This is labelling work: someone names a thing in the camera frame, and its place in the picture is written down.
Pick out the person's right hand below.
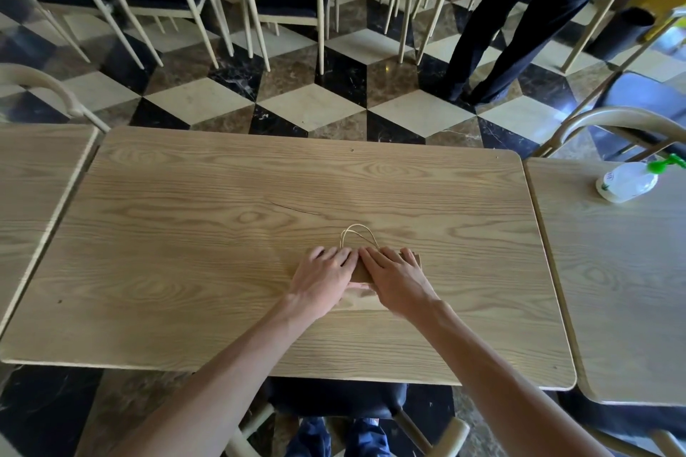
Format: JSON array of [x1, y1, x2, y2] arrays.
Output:
[[357, 246, 441, 321]]

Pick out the person's left forearm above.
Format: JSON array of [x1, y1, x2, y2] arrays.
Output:
[[107, 299, 323, 457]]

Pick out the brown paper bag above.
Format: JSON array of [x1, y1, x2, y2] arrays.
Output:
[[331, 224, 424, 313]]

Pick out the person's blue jeans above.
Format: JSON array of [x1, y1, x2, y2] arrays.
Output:
[[285, 416, 393, 457]]

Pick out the white spray bottle green trigger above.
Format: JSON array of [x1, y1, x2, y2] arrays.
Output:
[[595, 154, 686, 205]]

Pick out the person's right forearm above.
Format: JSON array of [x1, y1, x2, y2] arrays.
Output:
[[403, 300, 613, 457]]

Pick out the person's left hand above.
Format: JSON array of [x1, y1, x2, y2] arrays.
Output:
[[285, 246, 372, 320]]

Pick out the black waste bin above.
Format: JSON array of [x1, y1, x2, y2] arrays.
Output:
[[586, 6, 657, 62]]

